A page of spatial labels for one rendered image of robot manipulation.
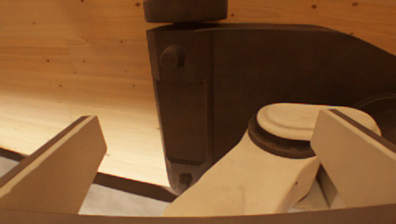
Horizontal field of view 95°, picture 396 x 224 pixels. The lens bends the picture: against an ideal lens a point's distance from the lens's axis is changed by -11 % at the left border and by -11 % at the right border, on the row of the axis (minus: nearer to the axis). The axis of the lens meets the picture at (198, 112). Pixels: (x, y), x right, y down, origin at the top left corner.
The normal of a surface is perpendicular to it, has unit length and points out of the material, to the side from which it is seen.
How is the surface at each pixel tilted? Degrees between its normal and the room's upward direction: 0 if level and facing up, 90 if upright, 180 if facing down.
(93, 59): 0
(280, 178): 90
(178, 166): 0
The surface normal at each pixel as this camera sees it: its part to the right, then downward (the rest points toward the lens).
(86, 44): -0.21, 0.47
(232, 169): -0.04, -0.88
